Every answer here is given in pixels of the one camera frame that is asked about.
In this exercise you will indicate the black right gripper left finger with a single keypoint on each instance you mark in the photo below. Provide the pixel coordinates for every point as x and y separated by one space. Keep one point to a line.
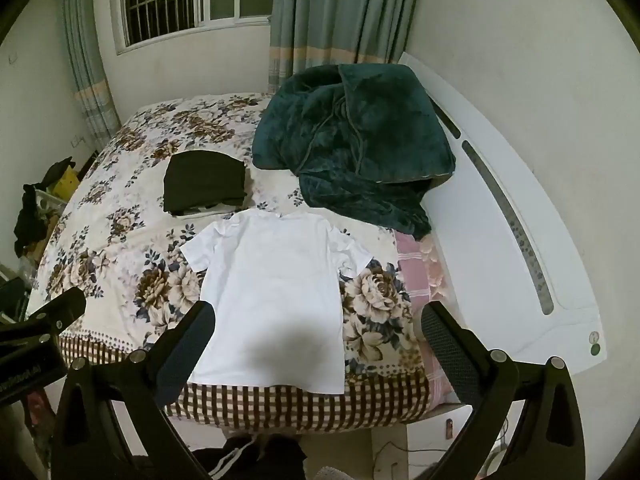
111 422

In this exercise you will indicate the black striped garment on floor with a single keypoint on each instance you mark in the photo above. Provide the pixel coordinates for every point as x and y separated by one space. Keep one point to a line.
255 457

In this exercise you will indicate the folded black garment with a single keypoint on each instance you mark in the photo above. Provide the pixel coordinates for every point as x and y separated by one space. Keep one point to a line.
201 180

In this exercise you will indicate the white bed headboard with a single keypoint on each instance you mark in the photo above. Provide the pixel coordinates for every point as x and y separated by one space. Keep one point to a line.
517 278

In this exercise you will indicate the floral bed cover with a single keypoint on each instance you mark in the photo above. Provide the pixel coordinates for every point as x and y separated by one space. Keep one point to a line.
116 243

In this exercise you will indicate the pink pillow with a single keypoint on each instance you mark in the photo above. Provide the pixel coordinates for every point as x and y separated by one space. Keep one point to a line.
425 281

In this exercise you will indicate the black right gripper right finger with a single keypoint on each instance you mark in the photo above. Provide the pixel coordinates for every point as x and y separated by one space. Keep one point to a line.
547 443

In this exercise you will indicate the black clothes pile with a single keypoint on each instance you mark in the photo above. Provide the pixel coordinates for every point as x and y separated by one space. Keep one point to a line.
29 228

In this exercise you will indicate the blue-green curtain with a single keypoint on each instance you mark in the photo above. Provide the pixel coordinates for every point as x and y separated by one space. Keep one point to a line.
89 81
308 33

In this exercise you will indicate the white t-shirt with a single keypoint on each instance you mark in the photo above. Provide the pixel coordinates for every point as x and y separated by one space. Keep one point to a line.
274 283

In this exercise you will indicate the dark green plush blanket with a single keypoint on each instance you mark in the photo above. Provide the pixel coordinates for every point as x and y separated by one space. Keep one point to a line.
363 140

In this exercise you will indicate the yellow box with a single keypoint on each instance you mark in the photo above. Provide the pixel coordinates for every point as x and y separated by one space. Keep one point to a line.
66 185

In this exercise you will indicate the right blue-green curtain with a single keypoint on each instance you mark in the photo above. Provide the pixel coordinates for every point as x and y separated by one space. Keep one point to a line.
308 33

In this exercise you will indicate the left blue-green curtain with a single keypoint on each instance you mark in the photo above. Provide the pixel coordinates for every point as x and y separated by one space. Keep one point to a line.
89 81

